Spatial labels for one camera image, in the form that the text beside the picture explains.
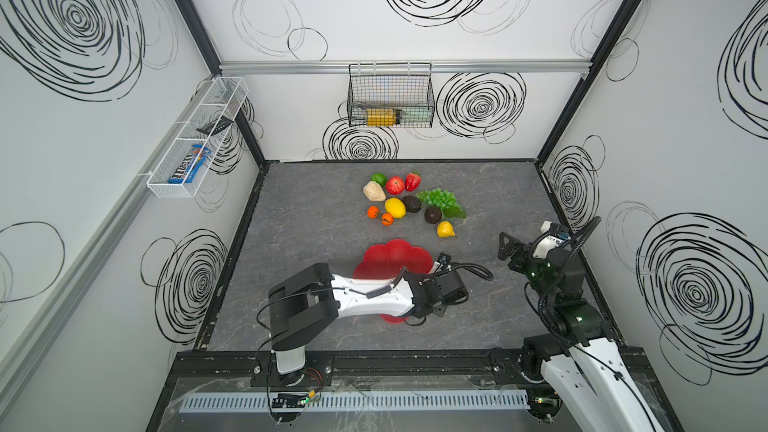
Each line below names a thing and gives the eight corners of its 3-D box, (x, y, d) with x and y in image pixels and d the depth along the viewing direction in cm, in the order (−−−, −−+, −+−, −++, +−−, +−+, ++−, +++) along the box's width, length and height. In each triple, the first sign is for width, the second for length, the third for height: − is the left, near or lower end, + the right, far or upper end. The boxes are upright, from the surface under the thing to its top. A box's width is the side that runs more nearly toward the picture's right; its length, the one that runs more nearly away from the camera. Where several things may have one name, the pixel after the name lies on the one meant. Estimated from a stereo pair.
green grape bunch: (416, 201, 110) (417, 191, 106) (425, 190, 114) (427, 179, 109) (460, 225, 104) (463, 215, 99) (468, 212, 107) (472, 202, 103)
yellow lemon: (396, 221, 102) (397, 217, 100) (382, 206, 106) (382, 202, 104) (409, 212, 104) (409, 208, 103) (394, 198, 109) (394, 194, 107)
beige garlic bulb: (375, 206, 108) (375, 197, 104) (363, 195, 111) (362, 186, 107) (387, 198, 110) (386, 189, 106) (374, 187, 113) (374, 178, 109)
